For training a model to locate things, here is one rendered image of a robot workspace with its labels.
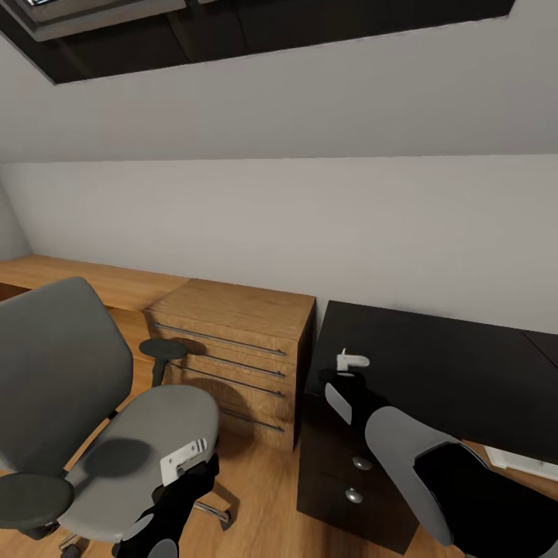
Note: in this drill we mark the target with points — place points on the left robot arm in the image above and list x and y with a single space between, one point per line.
158 529

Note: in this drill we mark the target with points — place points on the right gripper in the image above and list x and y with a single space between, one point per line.
328 375

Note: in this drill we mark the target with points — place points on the swivel chair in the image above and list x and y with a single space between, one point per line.
65 368

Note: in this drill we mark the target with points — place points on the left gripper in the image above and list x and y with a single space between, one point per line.
195 483

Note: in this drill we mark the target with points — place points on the bookcase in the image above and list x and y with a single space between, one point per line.
126 293
24 274

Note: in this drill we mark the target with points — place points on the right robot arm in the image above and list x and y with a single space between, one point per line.
453 492

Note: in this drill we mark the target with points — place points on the fixed window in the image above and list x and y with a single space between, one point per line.
73 40

